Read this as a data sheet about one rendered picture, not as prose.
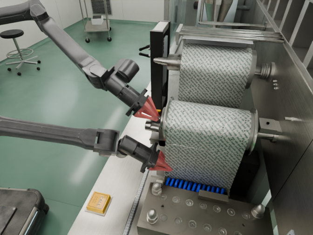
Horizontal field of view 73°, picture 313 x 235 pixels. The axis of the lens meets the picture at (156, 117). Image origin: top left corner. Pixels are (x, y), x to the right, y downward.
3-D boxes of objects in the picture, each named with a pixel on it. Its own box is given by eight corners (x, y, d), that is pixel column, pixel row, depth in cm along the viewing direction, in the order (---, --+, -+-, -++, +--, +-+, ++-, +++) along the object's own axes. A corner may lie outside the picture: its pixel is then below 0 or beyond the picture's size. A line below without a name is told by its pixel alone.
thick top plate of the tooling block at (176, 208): (150, 191, 80) (150, 181, 76) (263, 216, 73) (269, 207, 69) (137, 234, 68) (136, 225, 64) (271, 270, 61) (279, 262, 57)
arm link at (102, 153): (98, 153, 67) (103, 127, 70) (94, 160, 77) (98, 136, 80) (135, 158, 70) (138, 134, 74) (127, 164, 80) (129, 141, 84)
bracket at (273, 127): (256, 121, 65) (258, 116, 64) (277, 124, 64) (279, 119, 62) (258, 132, 61) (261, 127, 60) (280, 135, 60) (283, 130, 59)
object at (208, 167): (164, 176, 80) (165, 141, 68) (229, 190, 75) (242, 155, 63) (164, 177, 79) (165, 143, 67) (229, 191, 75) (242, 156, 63)
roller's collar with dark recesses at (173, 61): (169, 65, 88) (170, 50, 84) (184, 67, 87) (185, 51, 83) (166, 72, 84) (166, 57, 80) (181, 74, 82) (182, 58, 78)
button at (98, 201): (95, 194, 87) (94, 190, 85) (111, 197, 86) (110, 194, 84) (86, 210, 82) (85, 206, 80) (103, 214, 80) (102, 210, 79)
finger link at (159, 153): (164, 184, 74) (141, 171, 73) (168, 168, 80) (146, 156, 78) (174, 176, 70) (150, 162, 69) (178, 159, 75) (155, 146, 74)
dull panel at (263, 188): (231, 32, 251) (235, 10, 236) (234, 32, 250) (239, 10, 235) (246, 209, 82) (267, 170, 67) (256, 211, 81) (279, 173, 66)
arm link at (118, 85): (100, 87, 70) (103, 81, 65) (113, 73, 73) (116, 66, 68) (117, 100, 71) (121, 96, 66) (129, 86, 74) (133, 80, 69)
